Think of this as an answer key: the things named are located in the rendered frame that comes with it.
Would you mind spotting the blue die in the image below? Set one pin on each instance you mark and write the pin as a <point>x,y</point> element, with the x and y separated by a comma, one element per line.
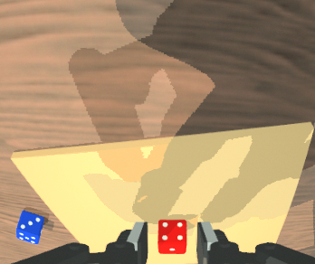
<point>29,227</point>

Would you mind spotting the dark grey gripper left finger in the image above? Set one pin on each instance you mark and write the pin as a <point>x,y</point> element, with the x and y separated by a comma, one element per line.
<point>131,247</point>

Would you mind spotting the pale yellow mat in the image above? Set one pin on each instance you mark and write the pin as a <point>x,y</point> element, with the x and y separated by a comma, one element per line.
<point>241,181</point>

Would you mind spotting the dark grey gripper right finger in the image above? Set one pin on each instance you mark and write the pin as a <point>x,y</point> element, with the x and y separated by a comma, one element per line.
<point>223,251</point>

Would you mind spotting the red die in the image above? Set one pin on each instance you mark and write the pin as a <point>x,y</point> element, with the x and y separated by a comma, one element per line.
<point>172,237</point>

